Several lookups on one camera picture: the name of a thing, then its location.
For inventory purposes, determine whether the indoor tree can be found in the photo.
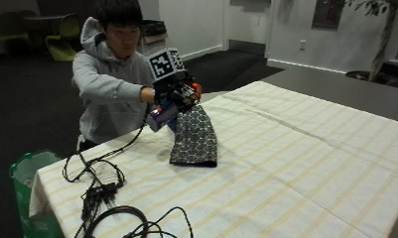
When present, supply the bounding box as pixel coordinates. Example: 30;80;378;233
345;0;398;82

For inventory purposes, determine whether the green bag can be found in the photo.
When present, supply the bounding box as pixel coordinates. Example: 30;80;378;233
10;149;68;238

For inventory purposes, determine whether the dark round table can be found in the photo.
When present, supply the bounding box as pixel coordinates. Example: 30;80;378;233
22;13;69;51

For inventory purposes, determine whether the white cube with black markers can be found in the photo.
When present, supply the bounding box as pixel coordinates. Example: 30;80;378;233
146;48;189;81

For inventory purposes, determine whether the black cable hub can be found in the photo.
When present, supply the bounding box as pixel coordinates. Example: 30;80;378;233
85;181;121;200

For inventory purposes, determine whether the thick black cable bundle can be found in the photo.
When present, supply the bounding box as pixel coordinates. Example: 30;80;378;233
72;194;197;238

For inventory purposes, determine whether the green chair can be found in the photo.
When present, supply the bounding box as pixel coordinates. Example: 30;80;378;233
45;13;84;62
0;10;34;52

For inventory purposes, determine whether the the person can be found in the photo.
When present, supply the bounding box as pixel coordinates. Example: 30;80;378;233
70;0;166;153

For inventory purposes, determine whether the striped cream tablecloth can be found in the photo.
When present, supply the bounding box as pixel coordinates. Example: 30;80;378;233
29;80;398;238

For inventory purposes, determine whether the dark wall panel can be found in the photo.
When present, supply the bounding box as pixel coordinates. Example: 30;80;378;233
312;0;346;30

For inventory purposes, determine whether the dark floor mat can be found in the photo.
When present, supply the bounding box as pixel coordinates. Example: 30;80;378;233
184;49;286;94

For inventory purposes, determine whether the thin black cable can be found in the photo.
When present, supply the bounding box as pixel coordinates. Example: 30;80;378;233
61;104;153;186

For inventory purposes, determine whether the dark patterned cloth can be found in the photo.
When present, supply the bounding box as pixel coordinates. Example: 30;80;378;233
169;104;220;169

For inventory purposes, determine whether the cardboard box with dark liner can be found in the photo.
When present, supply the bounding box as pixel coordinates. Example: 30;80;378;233
137;19;170;56

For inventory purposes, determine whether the dark tree planter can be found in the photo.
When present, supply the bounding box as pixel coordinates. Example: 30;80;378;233
344;69;398;91

